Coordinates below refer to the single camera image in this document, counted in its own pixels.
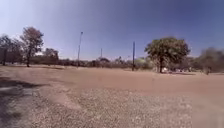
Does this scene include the row of bushes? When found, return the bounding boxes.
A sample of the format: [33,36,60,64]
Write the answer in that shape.
[29,55,204,72]

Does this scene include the brown dirt ground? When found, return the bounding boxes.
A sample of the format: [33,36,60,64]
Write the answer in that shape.
[0,64,224,128]

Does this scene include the dark utility pole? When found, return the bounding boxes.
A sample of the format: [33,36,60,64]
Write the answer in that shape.
[131,41,137,72]

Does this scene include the tall lamp pole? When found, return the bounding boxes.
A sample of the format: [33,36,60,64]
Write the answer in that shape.
[77,31,84,68]

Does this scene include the large green tree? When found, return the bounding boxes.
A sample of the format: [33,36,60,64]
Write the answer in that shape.
[144,36,191,74]

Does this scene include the tall bare-crowned tree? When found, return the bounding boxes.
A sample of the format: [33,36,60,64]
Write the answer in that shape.
[19,26,45,68]

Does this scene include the hazy grey tree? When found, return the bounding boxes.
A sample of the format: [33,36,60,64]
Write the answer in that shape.
[199,47,224,75]

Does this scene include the dark spreading tree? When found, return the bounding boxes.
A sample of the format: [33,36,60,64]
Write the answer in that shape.
[0,34,23,66]

